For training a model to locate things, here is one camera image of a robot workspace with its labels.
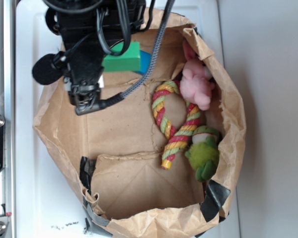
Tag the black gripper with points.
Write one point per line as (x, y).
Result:
(91, 30)

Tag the green wooden block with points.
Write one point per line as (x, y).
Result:
(130, 60)

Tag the blue wooden block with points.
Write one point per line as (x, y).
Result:
(144, 62)

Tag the black foam microphone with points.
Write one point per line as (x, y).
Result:
(49, 68)

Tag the pink plush bunny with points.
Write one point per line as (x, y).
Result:
(195, 85)

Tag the brown paper bag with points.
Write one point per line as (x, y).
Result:
(111, 158)

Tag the green plush toy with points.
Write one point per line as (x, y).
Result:
(203, 154)

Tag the white plastic tray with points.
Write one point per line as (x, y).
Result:
(45, 205)

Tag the aluminium extrusion rail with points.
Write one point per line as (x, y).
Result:
(7, 77)

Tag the multicolour twisted rope toy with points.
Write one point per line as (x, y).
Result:
(176, 119)

